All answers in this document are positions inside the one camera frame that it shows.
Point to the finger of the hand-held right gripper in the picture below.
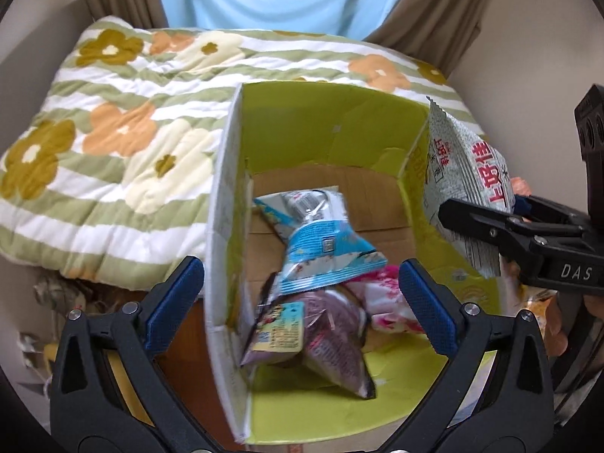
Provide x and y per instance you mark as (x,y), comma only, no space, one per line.
(476,222)
(524,204)

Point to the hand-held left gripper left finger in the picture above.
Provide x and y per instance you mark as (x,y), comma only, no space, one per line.
(175,302)

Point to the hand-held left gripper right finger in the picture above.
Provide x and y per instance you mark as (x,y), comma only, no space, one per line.
(424,302)

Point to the pink snack packet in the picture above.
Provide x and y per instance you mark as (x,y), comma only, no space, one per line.
(387,302)

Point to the white snack packet red print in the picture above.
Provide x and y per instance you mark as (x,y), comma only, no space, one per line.
(453,160)

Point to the cardboard box with green lining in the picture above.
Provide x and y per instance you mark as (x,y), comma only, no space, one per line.
(330,122)

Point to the pink floral cloth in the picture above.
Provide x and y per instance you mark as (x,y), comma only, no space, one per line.
(520,185)

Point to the patterned brown cloth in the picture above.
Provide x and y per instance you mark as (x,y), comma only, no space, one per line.
(85,292)

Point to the purple snack packet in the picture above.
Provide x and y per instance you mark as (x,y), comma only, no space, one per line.
(330,339)

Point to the orange snack packet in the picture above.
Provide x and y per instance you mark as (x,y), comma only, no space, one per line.
(538,314)

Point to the blue snack packet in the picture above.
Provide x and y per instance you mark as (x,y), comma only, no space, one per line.
(321,245)

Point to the yellow object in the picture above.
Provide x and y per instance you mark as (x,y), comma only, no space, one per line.
(51,356)

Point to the floral striped quilt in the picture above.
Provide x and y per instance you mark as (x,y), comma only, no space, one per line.
(118,151)

